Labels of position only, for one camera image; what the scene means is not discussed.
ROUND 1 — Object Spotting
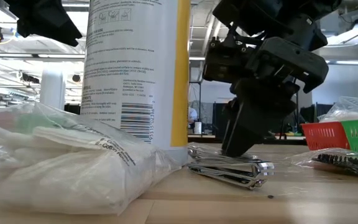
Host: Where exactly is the red plastic basket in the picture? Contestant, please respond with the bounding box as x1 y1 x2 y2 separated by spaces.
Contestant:
301 121 351 152

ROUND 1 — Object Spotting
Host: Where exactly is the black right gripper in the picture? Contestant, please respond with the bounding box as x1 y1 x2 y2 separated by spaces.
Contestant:
203 35 329 158

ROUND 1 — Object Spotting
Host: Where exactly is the person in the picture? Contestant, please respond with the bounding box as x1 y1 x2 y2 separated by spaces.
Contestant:
187 107 198 130

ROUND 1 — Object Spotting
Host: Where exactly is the white round column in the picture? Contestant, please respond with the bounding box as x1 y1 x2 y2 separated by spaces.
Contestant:
39 70 67 110

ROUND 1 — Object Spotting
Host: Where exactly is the white vanity pack bag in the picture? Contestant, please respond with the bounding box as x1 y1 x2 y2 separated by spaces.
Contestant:
0 101 181 216
317 96 358 123

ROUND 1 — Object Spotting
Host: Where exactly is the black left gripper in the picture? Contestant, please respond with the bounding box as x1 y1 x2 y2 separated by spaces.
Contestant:
4 0 84 48

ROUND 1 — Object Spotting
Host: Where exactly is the black round hairbrush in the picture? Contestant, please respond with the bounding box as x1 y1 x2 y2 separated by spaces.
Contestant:
286 147 358 179

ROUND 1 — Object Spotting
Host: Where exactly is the ceiling light strip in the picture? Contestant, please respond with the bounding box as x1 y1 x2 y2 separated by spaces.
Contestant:
327 59 358 66

